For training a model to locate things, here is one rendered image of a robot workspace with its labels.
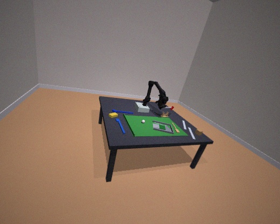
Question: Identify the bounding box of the yellow rectangular block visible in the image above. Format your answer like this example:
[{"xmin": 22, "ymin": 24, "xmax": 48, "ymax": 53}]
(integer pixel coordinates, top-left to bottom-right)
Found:
[{"xmin": 109, "ymin": 113, "xmax": 118, "ymax": 118}]

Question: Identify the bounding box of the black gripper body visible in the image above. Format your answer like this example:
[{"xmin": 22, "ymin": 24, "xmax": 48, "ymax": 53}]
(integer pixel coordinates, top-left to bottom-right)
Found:
[{"xmin": 156, "ymin": 100, "xmax": 166, "ymax": 108}]

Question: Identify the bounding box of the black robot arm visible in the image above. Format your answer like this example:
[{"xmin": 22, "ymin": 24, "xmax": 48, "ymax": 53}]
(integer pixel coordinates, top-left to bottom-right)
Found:
[{"xmin": 142, "ymin": 81, "xmax": 169, "ymax": 106}]

